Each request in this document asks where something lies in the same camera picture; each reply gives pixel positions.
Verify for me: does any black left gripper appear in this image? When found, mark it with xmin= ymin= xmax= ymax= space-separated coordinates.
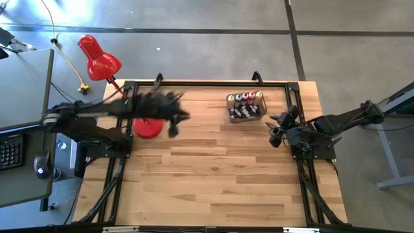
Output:
xmin=142 ymin=92 xmax=191 ymax=139

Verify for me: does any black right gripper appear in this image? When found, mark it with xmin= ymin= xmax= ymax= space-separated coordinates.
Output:
xmin=265 ymin=113 xmax=313 ymax=149

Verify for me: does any grey translucent plastic bin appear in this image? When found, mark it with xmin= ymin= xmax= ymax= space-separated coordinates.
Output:
xmin=226 ymin=91 xmax=268 ymax=124

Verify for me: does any red desk lamp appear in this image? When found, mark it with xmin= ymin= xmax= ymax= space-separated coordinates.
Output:
xmin=77 ymin=34 xmax=164 ymax=140

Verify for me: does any grey metal table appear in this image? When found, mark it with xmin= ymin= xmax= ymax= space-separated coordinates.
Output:
xmin=356 ymin=80 xmax=414 ymax=190

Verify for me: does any black computer mouse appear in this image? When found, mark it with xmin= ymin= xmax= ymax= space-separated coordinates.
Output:
xmin=34 ymin=150 xmax=52 ymax=180

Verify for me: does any grey office desk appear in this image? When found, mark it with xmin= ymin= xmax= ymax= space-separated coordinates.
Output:
xmin=0 ymin=48 xmax=58 ymax=208

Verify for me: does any black keyboard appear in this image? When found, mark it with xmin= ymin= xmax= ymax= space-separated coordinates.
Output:
xmin=0 ymin=134 xmax=24 ymax=172

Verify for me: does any black table rig frame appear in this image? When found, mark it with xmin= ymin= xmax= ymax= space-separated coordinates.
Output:
xmin=76 ymin=80 xmax=349 ymax=227

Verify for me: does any yellow extension cable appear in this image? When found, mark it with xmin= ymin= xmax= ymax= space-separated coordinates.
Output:
xmin=40 ymin=0 xmax=91 ymax=95

